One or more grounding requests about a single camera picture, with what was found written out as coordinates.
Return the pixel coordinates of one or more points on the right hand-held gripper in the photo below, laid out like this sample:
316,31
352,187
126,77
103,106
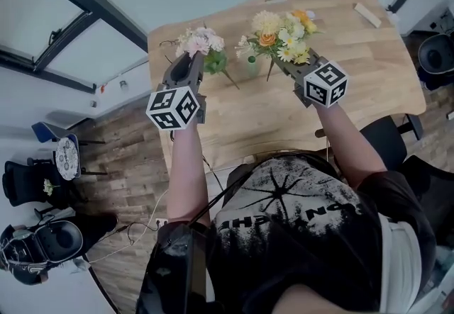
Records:
324,84

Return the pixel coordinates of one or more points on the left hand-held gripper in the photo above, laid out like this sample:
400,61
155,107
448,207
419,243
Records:
174,108

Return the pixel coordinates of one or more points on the pink flower bouquet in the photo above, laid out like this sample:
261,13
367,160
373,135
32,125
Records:
198,43

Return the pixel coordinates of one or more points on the green vase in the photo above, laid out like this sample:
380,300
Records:
252,68

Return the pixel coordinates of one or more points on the yellow and orange flower bouquet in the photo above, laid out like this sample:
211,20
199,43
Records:
264,23

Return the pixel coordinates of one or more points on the person's left forearm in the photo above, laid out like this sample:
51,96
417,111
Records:
188,174

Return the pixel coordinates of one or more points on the person's right forearm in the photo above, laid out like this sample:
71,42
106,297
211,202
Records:
344,142

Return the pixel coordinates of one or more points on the small white flower sprig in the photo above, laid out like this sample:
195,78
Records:
48,188

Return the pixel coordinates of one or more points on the small clear jar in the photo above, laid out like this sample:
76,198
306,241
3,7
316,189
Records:
123,85

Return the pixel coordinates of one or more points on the wooden block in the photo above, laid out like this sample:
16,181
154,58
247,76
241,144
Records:
367,15

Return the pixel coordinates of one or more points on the black office chair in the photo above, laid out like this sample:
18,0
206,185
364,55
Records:
384,142

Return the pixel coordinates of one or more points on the small orange object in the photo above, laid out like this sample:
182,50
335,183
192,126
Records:
103,88

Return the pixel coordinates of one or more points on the black table leg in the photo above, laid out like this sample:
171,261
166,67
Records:
415,126

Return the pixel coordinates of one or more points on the white patterned cushion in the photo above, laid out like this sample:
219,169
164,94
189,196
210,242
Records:
66,158

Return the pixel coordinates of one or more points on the blue chair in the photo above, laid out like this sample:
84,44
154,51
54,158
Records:
46,128

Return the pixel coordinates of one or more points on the white power strip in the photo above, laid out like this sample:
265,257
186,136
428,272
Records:
161,222

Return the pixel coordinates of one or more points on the person's black printed shirt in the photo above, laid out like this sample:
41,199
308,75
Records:
301,252

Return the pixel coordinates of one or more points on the black mesh chair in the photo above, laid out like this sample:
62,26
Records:
25,185

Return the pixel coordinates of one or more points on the person's face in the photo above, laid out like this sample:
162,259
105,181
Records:
326,300

